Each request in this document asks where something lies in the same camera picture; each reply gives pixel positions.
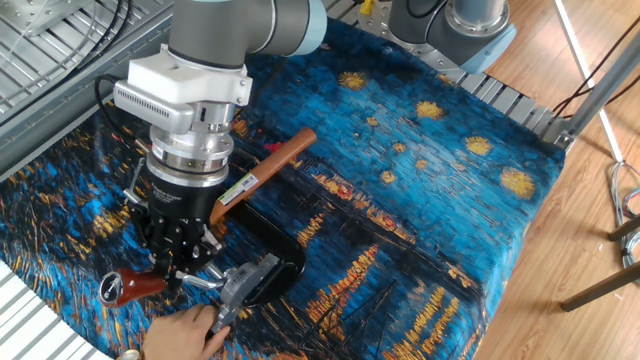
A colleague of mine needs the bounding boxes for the starry night print cloth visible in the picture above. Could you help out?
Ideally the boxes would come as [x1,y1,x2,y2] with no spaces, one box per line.
[0,14,567,360]

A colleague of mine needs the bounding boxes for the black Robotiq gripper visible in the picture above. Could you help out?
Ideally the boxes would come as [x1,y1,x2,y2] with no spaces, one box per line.
[139,173,225,282]

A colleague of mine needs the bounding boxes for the white vented wrist box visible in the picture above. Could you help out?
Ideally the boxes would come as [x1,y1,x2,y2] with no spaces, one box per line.
[112,43,254,135]

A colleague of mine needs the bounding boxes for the grey floor cable bundle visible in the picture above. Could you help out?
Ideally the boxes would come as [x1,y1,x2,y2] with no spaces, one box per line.
[607,159,640,271]

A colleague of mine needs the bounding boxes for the wooden handled claw hammer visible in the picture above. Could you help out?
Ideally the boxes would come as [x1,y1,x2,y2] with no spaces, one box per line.
[208,127,319,227]

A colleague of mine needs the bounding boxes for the perforated metal plate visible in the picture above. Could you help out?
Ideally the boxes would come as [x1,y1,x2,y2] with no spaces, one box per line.
[0,0,89,39]

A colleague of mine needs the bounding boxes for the red wooden handled metal lever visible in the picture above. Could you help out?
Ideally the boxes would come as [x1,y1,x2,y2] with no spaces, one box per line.
[98,267,225,309]

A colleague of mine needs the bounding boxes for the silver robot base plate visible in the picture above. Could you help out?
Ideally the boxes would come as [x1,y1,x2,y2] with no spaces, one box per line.
[355,0,474,76]

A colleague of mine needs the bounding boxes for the dark red cables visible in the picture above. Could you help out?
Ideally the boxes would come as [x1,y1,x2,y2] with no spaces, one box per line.
[552,14,640,120]

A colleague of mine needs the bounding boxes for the person's bare hand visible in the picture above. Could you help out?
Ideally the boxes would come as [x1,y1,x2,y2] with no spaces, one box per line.
[142,303,232,360]

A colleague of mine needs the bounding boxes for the black iron C-clamp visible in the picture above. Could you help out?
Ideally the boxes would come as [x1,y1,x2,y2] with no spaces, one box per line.
[122,157,307,308]

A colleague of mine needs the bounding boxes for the thin white pole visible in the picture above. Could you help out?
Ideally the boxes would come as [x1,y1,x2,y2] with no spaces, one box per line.
[552,0,626,164]

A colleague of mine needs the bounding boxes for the aluminium frame post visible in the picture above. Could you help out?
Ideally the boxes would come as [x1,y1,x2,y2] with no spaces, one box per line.
[553,29,640,151]

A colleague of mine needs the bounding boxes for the black cable bundle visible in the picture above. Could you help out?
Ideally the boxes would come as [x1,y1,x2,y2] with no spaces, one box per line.
[74,0,135,71]

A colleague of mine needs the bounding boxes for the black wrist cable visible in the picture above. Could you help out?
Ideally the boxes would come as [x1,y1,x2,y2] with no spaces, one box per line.
[93,73,151,151]

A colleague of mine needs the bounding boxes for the dark wooden leg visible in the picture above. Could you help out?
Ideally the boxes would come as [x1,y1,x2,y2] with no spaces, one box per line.
[607,214,640,242]
[559,260,640,314]

